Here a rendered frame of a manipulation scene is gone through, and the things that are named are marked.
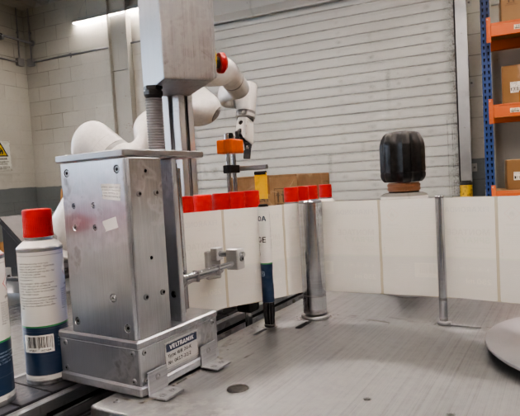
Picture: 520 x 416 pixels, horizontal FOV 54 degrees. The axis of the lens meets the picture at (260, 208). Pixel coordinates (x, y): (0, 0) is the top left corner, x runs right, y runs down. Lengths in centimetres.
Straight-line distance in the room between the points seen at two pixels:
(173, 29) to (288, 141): 478
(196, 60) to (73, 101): 664
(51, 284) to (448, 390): 45
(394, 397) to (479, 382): 10
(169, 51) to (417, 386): 65
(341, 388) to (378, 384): 4
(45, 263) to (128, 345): 15
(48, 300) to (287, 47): 531
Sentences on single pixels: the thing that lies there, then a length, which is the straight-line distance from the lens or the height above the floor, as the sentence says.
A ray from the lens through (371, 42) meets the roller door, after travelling 556.
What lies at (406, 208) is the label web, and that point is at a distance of 79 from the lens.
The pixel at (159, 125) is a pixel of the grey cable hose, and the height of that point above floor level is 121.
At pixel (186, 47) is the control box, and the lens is 93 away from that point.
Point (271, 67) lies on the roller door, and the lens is 585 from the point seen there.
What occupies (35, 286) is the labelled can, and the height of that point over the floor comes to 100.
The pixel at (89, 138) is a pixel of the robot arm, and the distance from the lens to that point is 164.
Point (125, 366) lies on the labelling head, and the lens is 59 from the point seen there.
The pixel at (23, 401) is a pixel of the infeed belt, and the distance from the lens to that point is 64.
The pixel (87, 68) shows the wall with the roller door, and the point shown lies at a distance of 744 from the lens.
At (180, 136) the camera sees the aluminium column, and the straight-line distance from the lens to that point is 105.
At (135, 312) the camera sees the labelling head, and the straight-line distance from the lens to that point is 56.
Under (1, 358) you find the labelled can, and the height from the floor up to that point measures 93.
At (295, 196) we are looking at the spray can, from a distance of 114.
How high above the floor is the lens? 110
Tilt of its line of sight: 3 degrees down
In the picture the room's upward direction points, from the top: 3 degrees counter-clockwise
